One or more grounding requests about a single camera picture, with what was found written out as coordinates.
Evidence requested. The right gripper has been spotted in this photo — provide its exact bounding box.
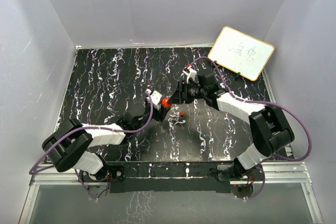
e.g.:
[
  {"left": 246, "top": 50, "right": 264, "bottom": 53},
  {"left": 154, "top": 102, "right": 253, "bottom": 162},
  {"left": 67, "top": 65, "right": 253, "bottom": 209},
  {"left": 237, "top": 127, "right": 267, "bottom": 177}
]
[{"left": 168, "top": 81, "right": 207, "bottom": 105}]

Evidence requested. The orange earbud charging case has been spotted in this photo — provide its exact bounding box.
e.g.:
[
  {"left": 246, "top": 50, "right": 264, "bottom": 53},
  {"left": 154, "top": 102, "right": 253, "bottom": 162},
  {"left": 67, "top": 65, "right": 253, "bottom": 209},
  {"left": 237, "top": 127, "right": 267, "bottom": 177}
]
[{"left": 161, "top": 98, "right": 172, "bottom": 108}]

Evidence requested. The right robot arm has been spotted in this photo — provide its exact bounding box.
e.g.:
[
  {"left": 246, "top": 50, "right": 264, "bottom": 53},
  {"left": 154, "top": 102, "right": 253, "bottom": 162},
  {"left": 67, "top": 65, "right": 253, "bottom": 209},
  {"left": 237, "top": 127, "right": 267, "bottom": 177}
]
[{"left": 167, "top": 72, "right": 295, "bottom": 180}]

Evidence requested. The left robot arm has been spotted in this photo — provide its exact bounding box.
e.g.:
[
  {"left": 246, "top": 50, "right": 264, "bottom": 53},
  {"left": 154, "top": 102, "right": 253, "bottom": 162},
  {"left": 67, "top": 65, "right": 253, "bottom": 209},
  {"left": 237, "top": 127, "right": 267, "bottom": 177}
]
[{"left": 42, "top": 103, "right": 151, "bottom": 182}]

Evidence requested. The black base bar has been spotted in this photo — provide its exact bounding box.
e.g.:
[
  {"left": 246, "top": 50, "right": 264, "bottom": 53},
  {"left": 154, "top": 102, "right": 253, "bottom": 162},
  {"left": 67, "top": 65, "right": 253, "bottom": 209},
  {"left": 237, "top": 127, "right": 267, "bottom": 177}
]
[{"left": 78, "top": 162, "right": 265, "bottom": 195}]

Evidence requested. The small whiteboard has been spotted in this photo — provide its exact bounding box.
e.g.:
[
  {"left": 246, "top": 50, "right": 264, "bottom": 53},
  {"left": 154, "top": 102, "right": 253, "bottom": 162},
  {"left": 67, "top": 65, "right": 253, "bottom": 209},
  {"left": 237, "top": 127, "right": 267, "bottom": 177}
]
[{"left": 208, "top": 26, "right": 275, "bottom": 81}]

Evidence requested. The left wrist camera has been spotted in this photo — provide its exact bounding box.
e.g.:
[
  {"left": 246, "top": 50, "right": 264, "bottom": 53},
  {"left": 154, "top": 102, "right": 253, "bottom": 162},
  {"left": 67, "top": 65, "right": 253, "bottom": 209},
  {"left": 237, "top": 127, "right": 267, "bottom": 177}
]
[{"left": 146, "top": 89, "right": 163, "bottom": 110}]

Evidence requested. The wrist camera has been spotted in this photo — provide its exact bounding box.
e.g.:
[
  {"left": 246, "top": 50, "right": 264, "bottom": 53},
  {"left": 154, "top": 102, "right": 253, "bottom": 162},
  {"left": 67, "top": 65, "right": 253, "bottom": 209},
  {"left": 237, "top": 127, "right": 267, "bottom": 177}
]
[
  {"left": 146, "top": 89, "right": 163, "bottom": 110},
  {"left": 182, "top": 64, "right": 197, "bottom": 83}
]

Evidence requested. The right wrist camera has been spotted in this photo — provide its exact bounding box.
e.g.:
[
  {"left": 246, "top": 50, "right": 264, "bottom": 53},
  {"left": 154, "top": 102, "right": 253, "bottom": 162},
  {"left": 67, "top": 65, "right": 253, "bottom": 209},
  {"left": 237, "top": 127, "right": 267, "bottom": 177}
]
[{"left": 182, "top": 64, "right": 197, "bottom": 83}]

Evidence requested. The aluminium rail frame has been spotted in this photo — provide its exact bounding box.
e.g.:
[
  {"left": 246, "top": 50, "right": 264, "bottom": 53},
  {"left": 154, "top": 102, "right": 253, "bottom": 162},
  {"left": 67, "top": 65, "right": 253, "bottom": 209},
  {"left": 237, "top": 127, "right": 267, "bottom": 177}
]
[{"left": 25, "top": 47, "right": 322, "bottom": 223}]

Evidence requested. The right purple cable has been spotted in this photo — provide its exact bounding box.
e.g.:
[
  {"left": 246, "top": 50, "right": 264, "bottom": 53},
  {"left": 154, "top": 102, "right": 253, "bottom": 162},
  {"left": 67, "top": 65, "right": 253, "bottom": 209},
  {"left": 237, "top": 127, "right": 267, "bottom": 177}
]
[{"left": 187, "top": 56, "right": 312, "bottom": 200}]

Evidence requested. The purple cable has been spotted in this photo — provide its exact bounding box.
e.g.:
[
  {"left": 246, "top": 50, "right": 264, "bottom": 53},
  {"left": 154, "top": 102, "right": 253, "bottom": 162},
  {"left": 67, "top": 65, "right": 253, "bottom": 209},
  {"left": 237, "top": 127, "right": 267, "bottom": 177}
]
[
  {"left": 187, "top": 56, "right": 312, "bottom": 200},
  {"left": 28, "top": 91, "right": 154, "bottom": 201}
]

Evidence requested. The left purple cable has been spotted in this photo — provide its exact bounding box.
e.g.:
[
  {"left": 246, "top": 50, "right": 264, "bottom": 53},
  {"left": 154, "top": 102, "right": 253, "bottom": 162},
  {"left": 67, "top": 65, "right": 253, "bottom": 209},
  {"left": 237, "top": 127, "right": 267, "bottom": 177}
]
[{"left": 28, "top": 91, "right": 154, "bottom": 201}]

